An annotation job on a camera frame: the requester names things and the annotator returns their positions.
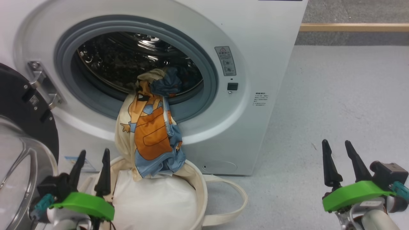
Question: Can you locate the white cloth basket filling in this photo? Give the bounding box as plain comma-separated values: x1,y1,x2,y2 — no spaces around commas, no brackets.
112,171,198,230

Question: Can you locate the metal door hinge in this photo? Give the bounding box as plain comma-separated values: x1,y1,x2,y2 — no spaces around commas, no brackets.
27,61,63,109

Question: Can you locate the grey warning sticker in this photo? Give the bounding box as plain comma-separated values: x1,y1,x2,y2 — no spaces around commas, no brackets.
214,46,237,76

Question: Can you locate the blue energy label sticker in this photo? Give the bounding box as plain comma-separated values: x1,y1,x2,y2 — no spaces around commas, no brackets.
64,156,96,173

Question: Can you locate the cream canvas laundry basket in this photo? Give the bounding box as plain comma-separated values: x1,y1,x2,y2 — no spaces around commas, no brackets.
77,156,248,230

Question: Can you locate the white front-load washing machine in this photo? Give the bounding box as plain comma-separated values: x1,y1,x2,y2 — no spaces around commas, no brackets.
0,0,309,176

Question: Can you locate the black round washer door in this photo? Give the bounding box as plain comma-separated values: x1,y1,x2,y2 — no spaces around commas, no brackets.
0,63,59,230

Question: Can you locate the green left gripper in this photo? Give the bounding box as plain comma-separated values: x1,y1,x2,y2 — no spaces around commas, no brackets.
50,148,115,221

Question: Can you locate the cream orange-print garment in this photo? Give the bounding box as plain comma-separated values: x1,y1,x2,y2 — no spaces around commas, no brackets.
114,68,186,181

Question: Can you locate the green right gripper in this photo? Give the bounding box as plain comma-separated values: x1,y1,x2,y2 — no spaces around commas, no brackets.
321,139,397,213

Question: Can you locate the grey printed text label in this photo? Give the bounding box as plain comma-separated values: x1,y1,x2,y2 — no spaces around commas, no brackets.
254,93,269,106

